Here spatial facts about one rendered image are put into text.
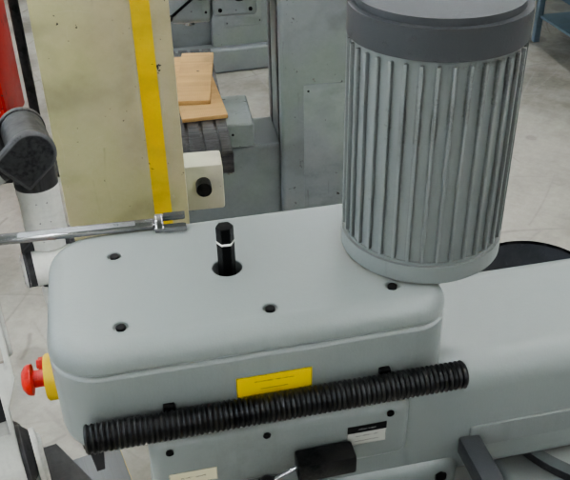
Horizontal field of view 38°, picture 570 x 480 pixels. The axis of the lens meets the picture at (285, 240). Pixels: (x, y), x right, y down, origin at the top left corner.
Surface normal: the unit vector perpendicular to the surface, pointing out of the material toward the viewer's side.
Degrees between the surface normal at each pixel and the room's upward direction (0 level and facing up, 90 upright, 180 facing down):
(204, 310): 0
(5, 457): 66
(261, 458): 90
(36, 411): 0
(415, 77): 90
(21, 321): 0
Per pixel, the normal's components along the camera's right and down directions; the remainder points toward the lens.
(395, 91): -0.58, 0.46
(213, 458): 0.22, 0.53
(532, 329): -0.02, -0.83
